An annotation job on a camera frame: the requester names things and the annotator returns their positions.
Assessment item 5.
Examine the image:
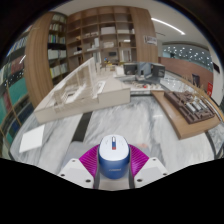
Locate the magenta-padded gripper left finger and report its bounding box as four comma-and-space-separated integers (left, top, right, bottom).
57, 143, 101, 190

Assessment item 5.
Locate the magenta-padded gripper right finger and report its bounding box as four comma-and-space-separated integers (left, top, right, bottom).
128, 143, 169, 190

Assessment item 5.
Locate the blue and white computer mouse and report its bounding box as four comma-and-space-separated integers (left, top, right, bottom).
97, 134, 131, 180

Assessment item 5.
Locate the white paper sheet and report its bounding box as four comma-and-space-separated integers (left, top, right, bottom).
18, 124, 46, 154

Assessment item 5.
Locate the wooden base board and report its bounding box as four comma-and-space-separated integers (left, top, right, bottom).
150, 89, 222, 140

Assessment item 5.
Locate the brown architectural model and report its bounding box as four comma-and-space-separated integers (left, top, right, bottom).
163, 90, 216, 125

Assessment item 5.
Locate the small white model base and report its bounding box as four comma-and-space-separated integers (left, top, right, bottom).
128, 81, 164, 96

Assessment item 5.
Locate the white architectural model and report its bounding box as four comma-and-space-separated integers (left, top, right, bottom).
33, 57, 132, 125

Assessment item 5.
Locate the dark grey building model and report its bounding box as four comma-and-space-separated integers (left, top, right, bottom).
123, 61, 166, 84

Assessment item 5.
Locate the red sign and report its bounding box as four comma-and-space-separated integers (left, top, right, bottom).
207, 82, 214, 98

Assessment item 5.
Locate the dark bookshelf with colourful books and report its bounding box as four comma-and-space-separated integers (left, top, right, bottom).
0, 34, 34, 158

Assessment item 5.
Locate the group of small ceiling lights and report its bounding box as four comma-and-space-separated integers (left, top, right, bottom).
164, 45, 209, 63

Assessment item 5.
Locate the wooden shelf unit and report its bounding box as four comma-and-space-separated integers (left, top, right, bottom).
24, 5, 159, 108

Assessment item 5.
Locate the long ceiling light strip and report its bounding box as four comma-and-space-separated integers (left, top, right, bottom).
150, 17, 186, 36

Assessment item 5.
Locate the white wall poster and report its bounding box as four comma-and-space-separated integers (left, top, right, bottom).
143, 35, 158, 46

